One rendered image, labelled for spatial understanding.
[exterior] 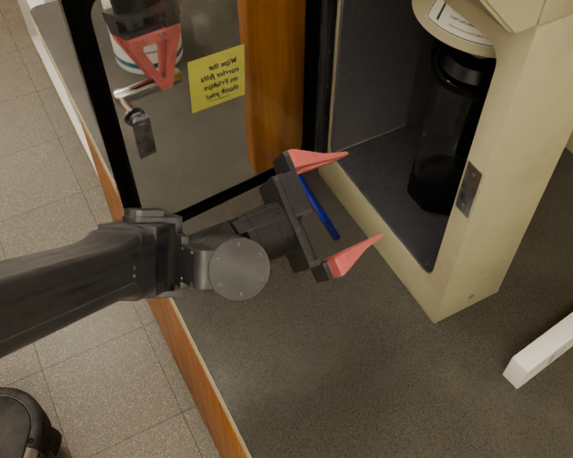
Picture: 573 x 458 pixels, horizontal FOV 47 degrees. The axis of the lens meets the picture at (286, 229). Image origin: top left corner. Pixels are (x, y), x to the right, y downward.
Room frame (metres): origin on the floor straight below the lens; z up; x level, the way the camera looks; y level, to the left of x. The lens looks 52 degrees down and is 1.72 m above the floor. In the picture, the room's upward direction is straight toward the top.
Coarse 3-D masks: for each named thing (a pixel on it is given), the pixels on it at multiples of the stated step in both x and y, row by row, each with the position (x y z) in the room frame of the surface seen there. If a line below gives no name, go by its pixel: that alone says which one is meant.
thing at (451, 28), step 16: (416, 0) 0.63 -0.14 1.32; (432, 0) 0.60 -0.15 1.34; (416, 16) 0.61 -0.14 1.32; (432, 16) 0.59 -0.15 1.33; (448, 16) 0.57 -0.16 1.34; (432, 32) 0.58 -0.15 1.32; (448, 32) 0.56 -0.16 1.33; (464, 32) 0.56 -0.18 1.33; (480, 32) 0.55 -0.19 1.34; (464, 48) 0.55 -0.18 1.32; (480, 48) 0.54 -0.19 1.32
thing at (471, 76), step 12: (444, 48) 0.64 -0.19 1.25; (456, 48) 0.64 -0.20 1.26; (444, 60) 0.62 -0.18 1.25; (456, 60) 0.61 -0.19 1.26; (468, 60) 0.61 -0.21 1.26; (480, 60) 0.61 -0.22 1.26; (492, 60) 0.61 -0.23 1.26; (456, 72) 0.60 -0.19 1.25; (468, 72) 0.60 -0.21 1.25; (480, 72) 0.59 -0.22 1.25; (492, 72) 0.59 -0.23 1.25; (468, 84) 0.59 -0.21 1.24; (480, 84) 0.59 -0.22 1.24
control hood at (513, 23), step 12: (468, 0) 0.49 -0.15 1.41; (480, 0) 0.42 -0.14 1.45; (492, 0) 0.43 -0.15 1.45; (504, 0) 0.43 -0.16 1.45; (516, 0) 0.44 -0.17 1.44; (528, 0) 0.44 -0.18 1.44; (540, 0) 0.45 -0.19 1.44; (492, 12) 0.43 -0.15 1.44; (504, 12) 0.43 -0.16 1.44; (516, 12) 0.44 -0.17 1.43; (528, 12) 0.44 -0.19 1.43; (504, 24) 0.44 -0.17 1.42; (516, 24) 0.44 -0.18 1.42; (528, 24) 0.45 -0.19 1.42
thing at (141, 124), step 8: (136, 120) 0.56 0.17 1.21; (144, 120) 0.56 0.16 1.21; (136, 128) 0.56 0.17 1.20; (144, 128) 0.56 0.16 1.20; (136, 136) 0.56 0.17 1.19; (144, 136) 0.56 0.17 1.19; (152, 136) 0.57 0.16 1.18; (144, 144) 0.56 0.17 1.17; (152, 144) 0.57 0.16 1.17; (144, 152) 0.56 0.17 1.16; (152, 152) 0.57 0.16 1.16
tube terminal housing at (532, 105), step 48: (336, 48) 0.71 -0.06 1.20; (528, 48) 0.45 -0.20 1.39; (528, 96) 0.46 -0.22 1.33; (480, 144) 0.47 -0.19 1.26; (528, 144) 0.48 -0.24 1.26; (336, 192) 0.68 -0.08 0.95; (480, 192) 0.45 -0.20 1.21; (528, 192) 0.49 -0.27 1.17; (384, 240) 0.57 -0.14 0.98; (480, 240) 0.47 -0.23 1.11; (432, 288) 0.47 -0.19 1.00; (480, 288) 0.48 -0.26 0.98
